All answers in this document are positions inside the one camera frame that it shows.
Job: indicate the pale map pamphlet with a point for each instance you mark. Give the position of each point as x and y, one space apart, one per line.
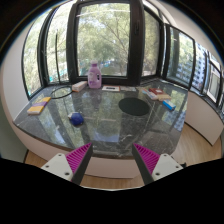
128 89

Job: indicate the purple detergent bottle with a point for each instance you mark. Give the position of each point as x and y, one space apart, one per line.
94 77

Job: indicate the white card with dark print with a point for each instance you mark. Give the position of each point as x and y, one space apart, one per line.
110 88

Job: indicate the blue booklet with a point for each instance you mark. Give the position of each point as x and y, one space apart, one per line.
169 105

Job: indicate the yellow and purple book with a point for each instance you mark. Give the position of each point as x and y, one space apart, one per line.
38 106

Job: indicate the round black mouse pad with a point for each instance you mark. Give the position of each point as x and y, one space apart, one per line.
134 106

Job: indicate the cream cardboard box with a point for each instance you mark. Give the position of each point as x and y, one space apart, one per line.
79 86

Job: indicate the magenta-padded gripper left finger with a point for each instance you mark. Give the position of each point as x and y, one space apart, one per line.
78 156

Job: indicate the blue and white computer mouse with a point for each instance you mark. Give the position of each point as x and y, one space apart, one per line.
76 119

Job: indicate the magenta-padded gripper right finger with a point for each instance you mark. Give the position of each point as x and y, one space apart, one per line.
146 156

